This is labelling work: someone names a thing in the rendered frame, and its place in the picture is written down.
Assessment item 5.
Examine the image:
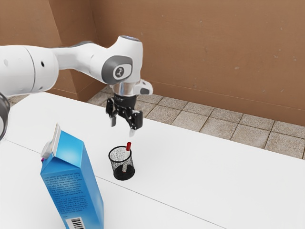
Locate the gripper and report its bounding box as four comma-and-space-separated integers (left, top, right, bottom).
105, 93, 144, 138

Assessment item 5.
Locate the white pen with red cap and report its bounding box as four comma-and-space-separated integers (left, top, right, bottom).
122, 142, 132, 173

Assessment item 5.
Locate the black mesh pen holder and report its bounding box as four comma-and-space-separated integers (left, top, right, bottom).
108, 146, 136, 181

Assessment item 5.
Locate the blue milk carton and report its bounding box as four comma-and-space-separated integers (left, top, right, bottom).
40, 123, 105, 229

